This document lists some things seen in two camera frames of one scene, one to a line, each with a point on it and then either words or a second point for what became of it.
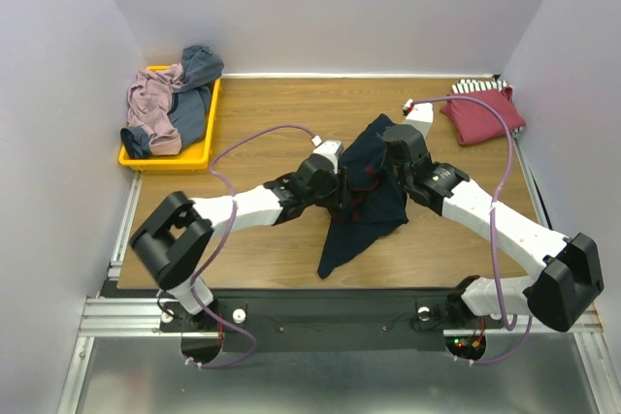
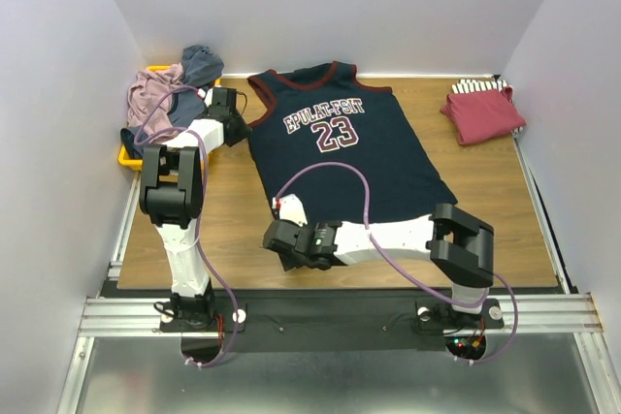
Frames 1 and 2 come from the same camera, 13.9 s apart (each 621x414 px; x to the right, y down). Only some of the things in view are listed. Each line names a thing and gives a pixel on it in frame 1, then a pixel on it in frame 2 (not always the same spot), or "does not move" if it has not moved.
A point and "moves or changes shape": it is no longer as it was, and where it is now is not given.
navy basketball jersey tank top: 375,198 moves or changes shape
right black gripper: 397,143 -> 277,238
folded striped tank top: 471,85 does not move
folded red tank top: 474,123 does not move
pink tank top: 148,96 does not move
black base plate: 338,321 does not move
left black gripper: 339,198 -> 244,131
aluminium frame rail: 116,317 does not move
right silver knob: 423,313 does not move
